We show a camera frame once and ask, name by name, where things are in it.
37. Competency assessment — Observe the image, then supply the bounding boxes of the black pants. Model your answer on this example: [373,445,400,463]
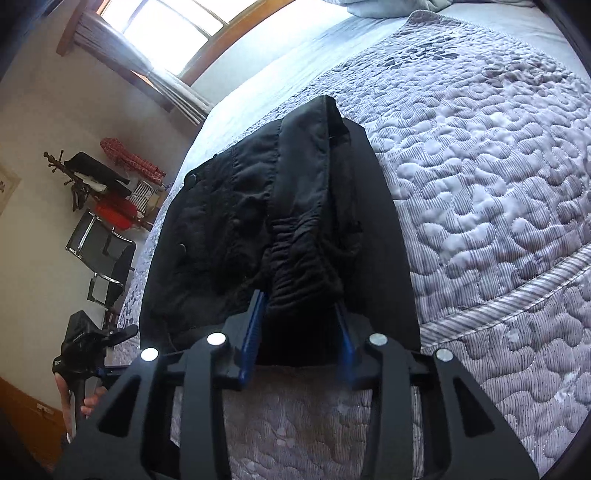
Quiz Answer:
[139,96,421,367]

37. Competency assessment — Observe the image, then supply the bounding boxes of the person left hand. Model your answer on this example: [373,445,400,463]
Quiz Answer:
[54,373,107,440]

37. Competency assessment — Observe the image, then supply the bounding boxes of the black chrome chair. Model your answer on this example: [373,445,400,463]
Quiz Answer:
[65,209,136,311]

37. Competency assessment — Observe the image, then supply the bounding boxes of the red bag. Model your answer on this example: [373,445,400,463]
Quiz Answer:
[94,193,137,231]

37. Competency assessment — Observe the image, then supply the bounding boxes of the wooden coat rack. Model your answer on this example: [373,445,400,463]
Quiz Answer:
[43,151,153,231]

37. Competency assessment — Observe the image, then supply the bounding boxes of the black garment on rack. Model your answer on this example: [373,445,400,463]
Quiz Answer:
[64,152,131,198]

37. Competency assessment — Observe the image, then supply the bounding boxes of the red checkered cloth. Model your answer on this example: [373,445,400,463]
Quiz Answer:
[99,138,166,185]

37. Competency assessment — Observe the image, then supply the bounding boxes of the light blue bed sheet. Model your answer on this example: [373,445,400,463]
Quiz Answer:
[172,0,591,186]

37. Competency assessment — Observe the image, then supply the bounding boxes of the grey quilted bedspread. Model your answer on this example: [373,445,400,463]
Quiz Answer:
[105,8,591,480]

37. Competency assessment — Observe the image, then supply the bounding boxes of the grey striped curtain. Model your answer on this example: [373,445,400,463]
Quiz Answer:
[74,11,212,125]

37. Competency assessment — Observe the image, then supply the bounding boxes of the grey blue pillow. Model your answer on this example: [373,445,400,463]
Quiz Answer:
[344,0,452,19]

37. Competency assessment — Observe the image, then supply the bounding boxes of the framed wall picture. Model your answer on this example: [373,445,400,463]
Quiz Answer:
[0,165,21,214]

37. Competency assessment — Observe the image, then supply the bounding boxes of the wooden window frame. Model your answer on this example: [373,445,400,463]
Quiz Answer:
[56,1,290,85]

